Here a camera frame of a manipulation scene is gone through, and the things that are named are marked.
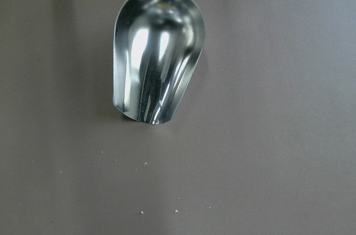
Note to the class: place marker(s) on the metal scoop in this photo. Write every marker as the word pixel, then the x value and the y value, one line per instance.
pixel 156 47

